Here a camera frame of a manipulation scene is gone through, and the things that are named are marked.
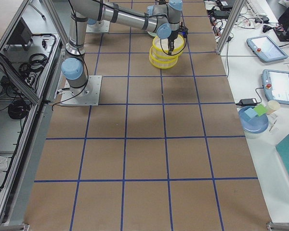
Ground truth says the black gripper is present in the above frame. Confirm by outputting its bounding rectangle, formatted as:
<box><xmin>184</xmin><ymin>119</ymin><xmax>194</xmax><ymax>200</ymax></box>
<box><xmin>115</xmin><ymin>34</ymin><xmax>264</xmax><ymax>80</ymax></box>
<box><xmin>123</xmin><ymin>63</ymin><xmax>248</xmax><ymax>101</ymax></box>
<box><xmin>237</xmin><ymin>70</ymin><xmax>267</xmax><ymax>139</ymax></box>
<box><xmin>168</xmin><ymin>23</ymin><xmax>188</xmax><ymax>53</ymax></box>

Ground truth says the yellow steamer top layer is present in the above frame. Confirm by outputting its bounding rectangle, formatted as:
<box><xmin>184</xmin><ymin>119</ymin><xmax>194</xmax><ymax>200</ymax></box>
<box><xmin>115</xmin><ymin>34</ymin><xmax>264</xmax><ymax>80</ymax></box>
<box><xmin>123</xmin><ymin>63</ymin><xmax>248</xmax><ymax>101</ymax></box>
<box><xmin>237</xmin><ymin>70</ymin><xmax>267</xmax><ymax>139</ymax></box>
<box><xmin>152</xmin><ymin>34</ymin><xmax>185</xmax><ymax>57</ymax></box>

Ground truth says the yellow steamer layer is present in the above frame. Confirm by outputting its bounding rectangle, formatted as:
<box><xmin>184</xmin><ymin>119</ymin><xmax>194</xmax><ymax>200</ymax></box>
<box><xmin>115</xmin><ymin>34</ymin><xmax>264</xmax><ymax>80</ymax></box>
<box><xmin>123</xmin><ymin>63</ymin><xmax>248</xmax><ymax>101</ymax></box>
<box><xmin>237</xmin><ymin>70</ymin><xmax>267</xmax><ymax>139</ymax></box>
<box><xmin>149</xmin><ymin>47</ymin><xmax>178</xmax><ymax>69</ymax></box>
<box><xmin>152</xmin><ymin>34</ymin><xmax>185</xmax><ymax>57</ymax></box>

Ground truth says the yellow steamer bottom layer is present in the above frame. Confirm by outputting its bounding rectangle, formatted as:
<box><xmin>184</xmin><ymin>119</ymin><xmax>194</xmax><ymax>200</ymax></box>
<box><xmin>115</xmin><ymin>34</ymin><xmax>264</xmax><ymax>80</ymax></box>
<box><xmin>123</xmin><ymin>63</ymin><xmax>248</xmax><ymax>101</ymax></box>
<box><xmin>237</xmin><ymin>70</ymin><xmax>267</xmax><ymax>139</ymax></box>
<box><xmin>149</xmin><ymin>47</ymin><xmax>178</xmax><ymax>69</ymax></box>

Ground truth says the mint green plate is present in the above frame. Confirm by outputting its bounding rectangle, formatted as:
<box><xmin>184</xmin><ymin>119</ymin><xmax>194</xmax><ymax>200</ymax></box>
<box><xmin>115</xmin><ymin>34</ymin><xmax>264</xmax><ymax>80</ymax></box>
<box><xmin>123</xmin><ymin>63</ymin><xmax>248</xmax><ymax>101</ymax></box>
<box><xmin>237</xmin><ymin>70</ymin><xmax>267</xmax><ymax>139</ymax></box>
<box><xmin>147</xmin><ymin>31</ymin><xmax>157</xmax><ymax>38</ymax></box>

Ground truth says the far teach pendant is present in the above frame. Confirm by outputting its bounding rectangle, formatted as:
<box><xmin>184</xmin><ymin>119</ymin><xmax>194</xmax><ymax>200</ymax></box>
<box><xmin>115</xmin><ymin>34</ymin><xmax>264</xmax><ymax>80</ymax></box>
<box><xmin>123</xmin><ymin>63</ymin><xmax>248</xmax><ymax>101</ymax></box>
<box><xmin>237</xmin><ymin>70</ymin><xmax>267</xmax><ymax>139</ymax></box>
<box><xmin>246</xmin><ymin>36</ymin><xmax>288</xmax><ymax>63</ymax></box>

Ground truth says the teach pendant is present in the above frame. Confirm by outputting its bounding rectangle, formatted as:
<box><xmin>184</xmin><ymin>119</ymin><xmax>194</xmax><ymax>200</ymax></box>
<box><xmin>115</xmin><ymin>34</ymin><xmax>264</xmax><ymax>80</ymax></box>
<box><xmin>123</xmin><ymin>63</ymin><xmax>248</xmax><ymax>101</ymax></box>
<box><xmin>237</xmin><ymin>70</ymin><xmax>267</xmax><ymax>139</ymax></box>
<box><xmin>262</xmin><ymin>69</ymin><xmax>289</xmax><ymax>105</ymax></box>
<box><xmin>246</xmin><ymin>36</ymin><xmax>288</xmax><ymax>63</ymax></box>

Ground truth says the black power adapter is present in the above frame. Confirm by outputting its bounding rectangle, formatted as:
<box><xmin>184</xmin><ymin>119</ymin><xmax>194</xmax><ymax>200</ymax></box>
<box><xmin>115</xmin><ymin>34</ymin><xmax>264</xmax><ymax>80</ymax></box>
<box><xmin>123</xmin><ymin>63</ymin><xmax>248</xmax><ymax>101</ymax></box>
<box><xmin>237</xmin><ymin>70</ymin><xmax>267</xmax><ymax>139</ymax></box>
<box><xmin>236</xmin><ymin>98</ymin><xmax>258</xmax><ymax>107</ymax></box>

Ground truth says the blue cube block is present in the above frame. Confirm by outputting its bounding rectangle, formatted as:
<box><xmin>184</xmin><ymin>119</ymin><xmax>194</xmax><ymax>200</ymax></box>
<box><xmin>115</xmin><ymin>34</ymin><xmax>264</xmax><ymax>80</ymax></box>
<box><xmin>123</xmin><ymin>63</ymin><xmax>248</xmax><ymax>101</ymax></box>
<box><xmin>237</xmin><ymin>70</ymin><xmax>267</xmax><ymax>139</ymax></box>
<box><xmin>244</xmin><ymin>108</ymin><xmax>257</xmax><ymax>121</ymax></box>

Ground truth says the green cube block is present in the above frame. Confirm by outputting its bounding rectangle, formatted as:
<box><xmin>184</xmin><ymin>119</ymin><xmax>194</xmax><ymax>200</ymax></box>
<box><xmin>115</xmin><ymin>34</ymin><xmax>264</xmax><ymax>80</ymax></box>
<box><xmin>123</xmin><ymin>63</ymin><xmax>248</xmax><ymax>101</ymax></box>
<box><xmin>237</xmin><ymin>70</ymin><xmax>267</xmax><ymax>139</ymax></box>
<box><xmin>253</xmin><ymin>104</ymin><xmax>267</xmax><ymax>116</ymax></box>

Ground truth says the blue bowl with blocks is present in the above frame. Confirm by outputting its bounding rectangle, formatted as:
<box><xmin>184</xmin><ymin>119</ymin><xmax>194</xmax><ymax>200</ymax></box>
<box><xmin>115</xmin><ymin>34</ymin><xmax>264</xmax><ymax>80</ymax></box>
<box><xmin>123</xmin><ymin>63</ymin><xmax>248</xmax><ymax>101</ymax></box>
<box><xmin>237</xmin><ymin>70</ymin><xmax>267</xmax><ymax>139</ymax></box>
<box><xmin>238</xmin><ymin>106</ymin><xmax>269</xmax><ymax>134</ymax></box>

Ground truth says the near teach pendant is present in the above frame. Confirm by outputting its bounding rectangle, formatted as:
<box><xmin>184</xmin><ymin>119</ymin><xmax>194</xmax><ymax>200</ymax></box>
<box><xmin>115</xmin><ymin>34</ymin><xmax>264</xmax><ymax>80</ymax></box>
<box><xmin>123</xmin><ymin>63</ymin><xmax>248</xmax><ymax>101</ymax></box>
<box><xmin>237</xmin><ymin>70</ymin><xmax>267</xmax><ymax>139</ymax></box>
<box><xmin>262</xmin><ymin>69</ymin><xmax>289</xmax><ymax>105</ymax></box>

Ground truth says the beige paper cup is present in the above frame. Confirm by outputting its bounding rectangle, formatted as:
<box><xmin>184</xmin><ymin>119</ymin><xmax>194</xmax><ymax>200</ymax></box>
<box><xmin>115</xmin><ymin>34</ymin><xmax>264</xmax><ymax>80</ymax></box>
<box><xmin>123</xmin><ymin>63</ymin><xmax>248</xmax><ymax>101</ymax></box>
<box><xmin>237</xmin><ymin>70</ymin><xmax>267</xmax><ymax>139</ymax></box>
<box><xmin>265</xmin><ymin>100</ymin><xmax>280</xmax><ymax>115</ymax></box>

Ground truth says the black monitor in rack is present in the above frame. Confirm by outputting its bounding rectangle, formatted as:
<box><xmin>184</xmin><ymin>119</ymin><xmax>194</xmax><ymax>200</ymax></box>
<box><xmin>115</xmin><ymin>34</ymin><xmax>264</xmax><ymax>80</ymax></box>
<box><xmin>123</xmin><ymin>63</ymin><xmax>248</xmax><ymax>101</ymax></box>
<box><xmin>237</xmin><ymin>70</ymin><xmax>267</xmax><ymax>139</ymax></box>
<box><xmin>7</xmin><ymin>17</ymin><xmax>33</xmax><ymax>51</ymax></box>

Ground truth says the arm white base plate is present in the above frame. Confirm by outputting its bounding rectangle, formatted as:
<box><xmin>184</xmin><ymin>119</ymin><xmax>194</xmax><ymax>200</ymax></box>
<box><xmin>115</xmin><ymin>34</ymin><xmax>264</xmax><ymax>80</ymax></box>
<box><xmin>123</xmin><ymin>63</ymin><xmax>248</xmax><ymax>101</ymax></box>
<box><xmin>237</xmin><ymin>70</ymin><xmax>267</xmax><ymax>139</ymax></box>
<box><xmin>86</xmin><ymin>19</ymin><xmax>110</xmax><ymax>34</ymax></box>
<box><xmin>59</xmin><ymin>75</ymin><xmax>102</xmax><ymax>106</ymax></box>

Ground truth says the aluminium frame post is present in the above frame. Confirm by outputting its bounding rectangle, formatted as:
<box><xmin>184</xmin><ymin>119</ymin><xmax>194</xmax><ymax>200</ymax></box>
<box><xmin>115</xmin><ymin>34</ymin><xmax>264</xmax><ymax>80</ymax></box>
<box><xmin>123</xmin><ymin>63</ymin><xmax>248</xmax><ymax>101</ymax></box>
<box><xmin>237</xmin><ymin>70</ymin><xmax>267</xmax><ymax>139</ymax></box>
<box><xmin>216</xmin><ymin>0</ymin><xmax>245</xmax><ymax>55</ymax></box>

